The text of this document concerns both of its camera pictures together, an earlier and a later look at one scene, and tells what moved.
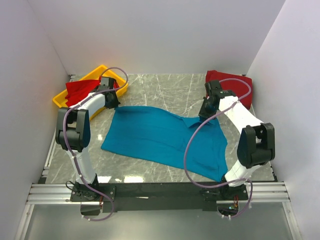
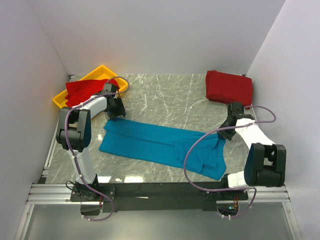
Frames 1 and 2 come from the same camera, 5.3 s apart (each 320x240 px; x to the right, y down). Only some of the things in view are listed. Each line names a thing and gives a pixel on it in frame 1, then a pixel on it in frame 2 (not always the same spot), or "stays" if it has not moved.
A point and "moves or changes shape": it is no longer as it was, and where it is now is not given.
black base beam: [156, 197] stays
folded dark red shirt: [240, 85] stays
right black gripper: [202, 113] -> [226, 135]
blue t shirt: [162, 133] moves or changes shape
